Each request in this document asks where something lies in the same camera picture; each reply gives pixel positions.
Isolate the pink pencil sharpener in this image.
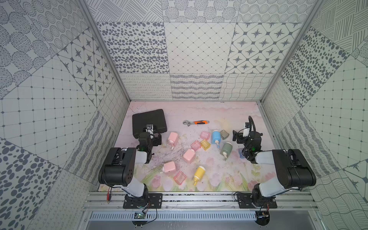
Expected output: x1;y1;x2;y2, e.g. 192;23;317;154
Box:
167;132;179;150
162;161;176;174
183;149;196;163

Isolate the yellow transparent tray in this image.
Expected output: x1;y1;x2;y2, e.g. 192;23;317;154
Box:
200;140;211;150

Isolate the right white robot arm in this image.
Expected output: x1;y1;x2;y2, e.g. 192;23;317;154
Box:
232;129;316;207

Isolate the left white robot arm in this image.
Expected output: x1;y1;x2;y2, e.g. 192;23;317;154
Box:
98;132;162;202

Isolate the blue transparent tray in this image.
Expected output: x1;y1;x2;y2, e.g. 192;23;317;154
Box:
238;149;245;159

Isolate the grey transparent tray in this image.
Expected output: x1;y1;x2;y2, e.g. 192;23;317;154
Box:
220;130;230;140

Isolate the blue pencil sharpener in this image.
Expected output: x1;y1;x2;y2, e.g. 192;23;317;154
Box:
211;130;221;148

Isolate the black plastic tool case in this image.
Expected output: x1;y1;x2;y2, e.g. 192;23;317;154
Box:
132;109;168;139

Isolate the pink floral table mat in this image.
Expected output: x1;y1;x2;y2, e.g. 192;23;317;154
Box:
115;102;276;192

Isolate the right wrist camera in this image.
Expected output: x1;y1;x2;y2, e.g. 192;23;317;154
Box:
242;122;251;137

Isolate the orange handled adjustable wrench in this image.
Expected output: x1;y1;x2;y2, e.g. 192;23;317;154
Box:
183;120;209;126

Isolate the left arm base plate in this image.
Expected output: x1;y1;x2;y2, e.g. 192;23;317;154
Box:
123;193;163;209

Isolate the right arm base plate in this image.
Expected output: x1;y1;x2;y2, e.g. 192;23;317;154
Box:
236;193;278;209

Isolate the aluminium mounting rail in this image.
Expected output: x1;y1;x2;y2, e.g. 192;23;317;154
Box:
81;191;318;211

